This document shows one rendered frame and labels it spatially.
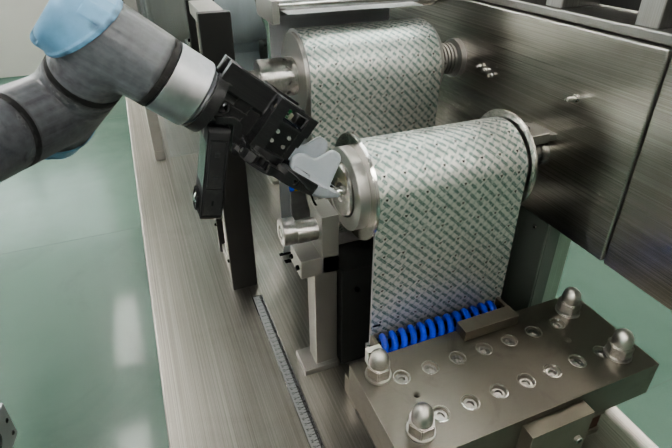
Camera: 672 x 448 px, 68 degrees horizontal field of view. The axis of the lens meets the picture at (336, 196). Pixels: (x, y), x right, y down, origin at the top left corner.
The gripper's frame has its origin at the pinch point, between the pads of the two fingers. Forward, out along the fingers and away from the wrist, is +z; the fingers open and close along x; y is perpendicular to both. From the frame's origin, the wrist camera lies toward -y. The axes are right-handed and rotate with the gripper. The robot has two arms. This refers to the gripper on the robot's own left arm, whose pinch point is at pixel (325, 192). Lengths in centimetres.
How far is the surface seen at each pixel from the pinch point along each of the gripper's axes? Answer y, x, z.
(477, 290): -0.5, -4.4, 31.2
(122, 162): -122, 305, 50
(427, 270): -1.5, -4.4, 19.3
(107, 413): -130, 88, 41
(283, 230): -8.5, 3.9, 0.9
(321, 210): -3.6, 4.7, 4.5
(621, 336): 7.8, -20.8, 39.3
